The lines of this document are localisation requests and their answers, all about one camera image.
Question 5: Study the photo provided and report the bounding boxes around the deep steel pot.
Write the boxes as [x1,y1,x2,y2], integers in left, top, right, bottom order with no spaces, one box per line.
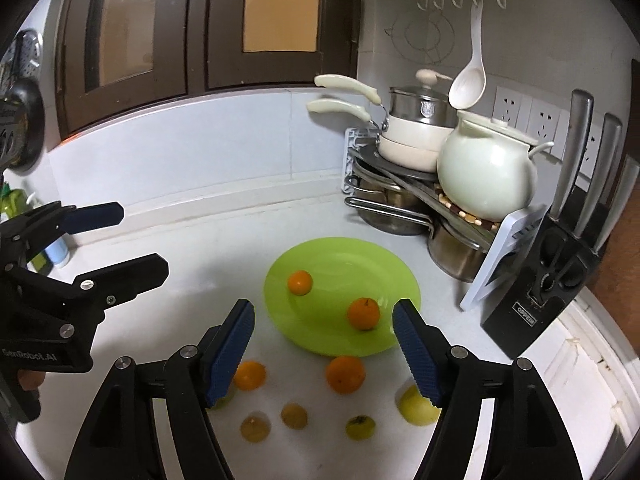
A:
[427,220,493,283]

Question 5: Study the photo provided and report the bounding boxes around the wire trivet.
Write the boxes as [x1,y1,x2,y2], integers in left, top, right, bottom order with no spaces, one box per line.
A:
[385,10,458,66]

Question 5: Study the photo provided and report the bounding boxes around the black knife block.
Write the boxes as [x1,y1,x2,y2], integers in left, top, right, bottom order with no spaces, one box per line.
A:
[481,187,601,358]

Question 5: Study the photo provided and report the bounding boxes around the brown wooden cutting board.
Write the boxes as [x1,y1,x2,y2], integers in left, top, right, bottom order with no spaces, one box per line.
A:
[595,152,640,306]

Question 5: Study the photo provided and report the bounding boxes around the grey and white pot rack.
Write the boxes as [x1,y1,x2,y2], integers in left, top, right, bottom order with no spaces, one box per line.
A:
[342,127,548,311]

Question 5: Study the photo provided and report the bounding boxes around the orange with stem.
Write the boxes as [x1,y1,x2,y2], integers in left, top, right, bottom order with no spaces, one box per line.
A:
[347,297,381,331]

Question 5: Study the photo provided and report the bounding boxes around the wide steel pot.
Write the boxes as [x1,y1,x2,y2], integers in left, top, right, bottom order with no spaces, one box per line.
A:
[350,175,431,237]

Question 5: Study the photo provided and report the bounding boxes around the white ladle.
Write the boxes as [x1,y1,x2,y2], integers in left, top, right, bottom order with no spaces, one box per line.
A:
[448,2,487,110]

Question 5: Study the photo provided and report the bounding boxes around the small orange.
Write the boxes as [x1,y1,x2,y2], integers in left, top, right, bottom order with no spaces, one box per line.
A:
[287,270,314,297]

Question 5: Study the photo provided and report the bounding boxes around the green bottle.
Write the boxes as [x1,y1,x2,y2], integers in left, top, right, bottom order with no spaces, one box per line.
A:
[0,185,28,221]

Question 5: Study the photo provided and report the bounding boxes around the steel lid with cream knob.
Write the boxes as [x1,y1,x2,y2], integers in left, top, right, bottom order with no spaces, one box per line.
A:
[389,69,457,98]

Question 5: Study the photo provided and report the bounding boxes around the large orange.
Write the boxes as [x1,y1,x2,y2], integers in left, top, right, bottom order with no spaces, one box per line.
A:
[325,356,366,394]

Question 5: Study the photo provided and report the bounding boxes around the cream pan with cream handle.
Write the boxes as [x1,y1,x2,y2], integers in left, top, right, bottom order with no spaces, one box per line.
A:
[307,99,453,173]
[313,74,458,148]

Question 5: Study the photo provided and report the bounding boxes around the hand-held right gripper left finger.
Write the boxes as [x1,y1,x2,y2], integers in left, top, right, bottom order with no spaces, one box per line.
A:
[64,299,256,480]

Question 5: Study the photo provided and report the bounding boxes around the green plate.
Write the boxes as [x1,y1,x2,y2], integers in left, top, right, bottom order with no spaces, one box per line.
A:
[264,238,422,358]

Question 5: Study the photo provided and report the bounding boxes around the perforated metal steamer plate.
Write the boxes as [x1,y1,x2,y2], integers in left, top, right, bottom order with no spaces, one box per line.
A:
[0,30,43,91]

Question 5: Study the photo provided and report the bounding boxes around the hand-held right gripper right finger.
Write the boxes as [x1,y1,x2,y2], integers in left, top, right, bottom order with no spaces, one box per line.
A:
[391,299,583,480]

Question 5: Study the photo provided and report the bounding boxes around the white bottle with blue base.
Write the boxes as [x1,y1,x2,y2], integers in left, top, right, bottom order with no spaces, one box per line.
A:
[30,194,71,267]

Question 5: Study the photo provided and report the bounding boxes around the black scissors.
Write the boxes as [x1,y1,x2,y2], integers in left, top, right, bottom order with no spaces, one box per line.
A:
[532,240,588,306]

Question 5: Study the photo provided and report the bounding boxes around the black round pan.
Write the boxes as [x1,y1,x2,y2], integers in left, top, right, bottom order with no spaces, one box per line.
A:
[0,77,46,171]

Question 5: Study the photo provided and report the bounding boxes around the wooden bead trivet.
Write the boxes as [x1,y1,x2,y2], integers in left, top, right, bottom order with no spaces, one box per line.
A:
[434,185,501,229]

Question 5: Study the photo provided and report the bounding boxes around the white wall outlet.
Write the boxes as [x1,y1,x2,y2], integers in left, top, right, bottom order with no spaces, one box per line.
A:
[525,97,568,143]
[585,120,608,162]
[492,85,533,128]

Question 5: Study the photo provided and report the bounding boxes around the green apple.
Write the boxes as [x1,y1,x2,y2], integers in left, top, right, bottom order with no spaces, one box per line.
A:
[397,382,443,427]

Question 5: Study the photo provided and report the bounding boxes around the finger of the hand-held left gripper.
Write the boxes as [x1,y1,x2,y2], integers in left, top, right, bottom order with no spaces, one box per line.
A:
[0,201,125,273]
[12,253,170,327]

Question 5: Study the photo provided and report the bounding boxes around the steel handled knife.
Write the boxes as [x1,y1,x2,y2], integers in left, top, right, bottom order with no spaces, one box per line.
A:
[572,112,623,238]
[550,89,595,223]
[592,157,640,253]

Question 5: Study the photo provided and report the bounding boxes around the yellow-green fruit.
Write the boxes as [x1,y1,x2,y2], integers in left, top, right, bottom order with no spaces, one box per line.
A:
[207,389,236,411]

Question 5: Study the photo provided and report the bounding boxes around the white ceramic pot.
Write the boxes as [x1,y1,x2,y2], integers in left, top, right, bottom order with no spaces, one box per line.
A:
[436,110,556,223]

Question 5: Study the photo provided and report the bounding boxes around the dark wooden window frame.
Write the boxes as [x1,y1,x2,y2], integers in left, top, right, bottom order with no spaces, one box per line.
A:
[190,0,363,93]
[52,0,201,138]

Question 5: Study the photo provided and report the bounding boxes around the small green fruit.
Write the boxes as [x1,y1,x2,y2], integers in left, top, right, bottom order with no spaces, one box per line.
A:
[345,415,376,442]

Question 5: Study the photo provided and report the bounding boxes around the person's left hand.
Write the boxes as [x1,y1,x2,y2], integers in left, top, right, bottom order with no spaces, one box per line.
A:
[16,369,47,392]

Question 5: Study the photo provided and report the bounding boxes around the small brown fruit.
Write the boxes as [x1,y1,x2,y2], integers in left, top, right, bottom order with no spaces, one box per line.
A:
[240,412,272,443]
[280,403,309,430]

